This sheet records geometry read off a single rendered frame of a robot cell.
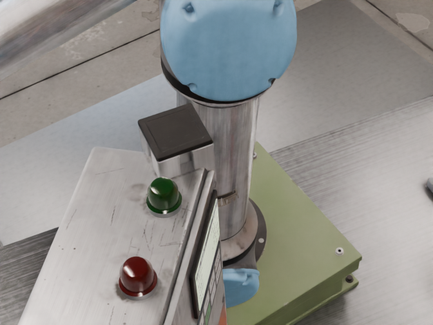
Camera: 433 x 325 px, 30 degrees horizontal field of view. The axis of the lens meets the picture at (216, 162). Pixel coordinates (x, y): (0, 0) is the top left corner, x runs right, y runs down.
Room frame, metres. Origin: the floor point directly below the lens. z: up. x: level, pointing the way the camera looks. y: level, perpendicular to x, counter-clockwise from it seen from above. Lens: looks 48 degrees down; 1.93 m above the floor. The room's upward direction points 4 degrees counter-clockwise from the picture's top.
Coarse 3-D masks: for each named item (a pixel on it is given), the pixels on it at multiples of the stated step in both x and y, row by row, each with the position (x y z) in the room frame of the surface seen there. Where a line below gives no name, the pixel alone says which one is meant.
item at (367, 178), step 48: (432, 96) 1.12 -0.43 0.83; (336, 144) 1.01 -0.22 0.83; (384, 144) 1.00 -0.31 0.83; (432, 144) 0.99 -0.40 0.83; (336, 192) 0.90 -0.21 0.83; (384, 192) 0.89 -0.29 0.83; (48, 240) 0.84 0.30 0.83; (384, 240) 0.79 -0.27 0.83; (432, 240) 0.78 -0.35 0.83; (0, 288) 0.75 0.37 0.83; (384, 288) 0.70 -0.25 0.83; (432, 288) 0.69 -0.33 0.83
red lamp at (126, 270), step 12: (132, 264) 0.31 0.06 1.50; (144, 264) 0.31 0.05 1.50; (120, 276) 0.30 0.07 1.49; (132, 276) 0.30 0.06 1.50; (144, 276) 0.30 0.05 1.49; (156, 276) 0.31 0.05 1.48; (120, 288) 0.30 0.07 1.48; (132, 288) 0.29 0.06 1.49; (144, 288) 0.30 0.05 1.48; (156, 288) 0.30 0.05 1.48
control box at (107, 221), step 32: (96, 160) 0.42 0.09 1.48; (128, 160) 0.42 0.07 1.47; (96, 192) 0.39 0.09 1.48; (128, 192) 0.39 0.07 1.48; (192, 192) 0.38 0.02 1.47; (64, 224) 0.36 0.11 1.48; (96, 224) 0.36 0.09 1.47; (128, 224) 0.36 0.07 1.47; (160, 224) 0.35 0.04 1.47; (192, 224) 0.36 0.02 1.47; (64, 256) 0.33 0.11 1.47; (96, 256) 0.33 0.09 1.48; (128, 256) 0.33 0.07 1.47; (160, 256) 0.33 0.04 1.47; (192, 256) 0.33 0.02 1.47; (64, 288) 0.31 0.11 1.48; (96, 288) 0.30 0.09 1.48; (160, 288) 0.30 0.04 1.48; (32, 320) 0.28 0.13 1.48; (64, 320) 0.28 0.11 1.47; (96, 320) 0.28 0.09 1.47; (128, 320) 0.28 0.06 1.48; (160, 320) 0.28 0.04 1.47; (192, 320) 0.31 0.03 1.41
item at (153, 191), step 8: (152, 184) 0.37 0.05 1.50; (160, 184) 0.37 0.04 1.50; (168, 184) 0.37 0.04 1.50; (176, 184) 0.38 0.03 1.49; (152, 192) 0.37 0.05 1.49; (160, 192) 0.37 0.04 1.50; (168, 192) 0.37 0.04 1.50; (176, 192) 0.37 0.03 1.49; (152, 200) 0.36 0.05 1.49; (160, 200) 0.36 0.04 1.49; (168, 200) 0.36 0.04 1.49; (176, 200) 0.37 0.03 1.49; (152, 208) 0.37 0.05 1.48; (160, 208) 0.36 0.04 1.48; (168, 208) 0.36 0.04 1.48; (176, 208) 0.36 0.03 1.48; (160, 216) 0.36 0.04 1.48; (168, 216) 0.36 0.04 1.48
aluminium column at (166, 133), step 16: (160, 112) 0.44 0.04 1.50; (176, 112) 0.44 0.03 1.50; (192, 112) 0.44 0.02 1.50; (144, 128) 0.43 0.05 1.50; (160, 128) 0.43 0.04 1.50; (176, 128) 0.42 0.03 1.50; (192, 128) 0.42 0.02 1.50; (144, 144) 0.42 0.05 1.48; (160, 144) 0.41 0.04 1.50; (176, 144) 0.41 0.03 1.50; (192, 144) 0.41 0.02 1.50; (208, 144) 0.41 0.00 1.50; (160, 160) 0.40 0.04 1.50; (176, 160) 0.40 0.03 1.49; (192, 160) 0.41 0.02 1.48; (208, 160) 0.41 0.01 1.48; (160, 176) 0.40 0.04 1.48; (224, 304) 0.41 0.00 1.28; (224, 320) 0.41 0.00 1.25
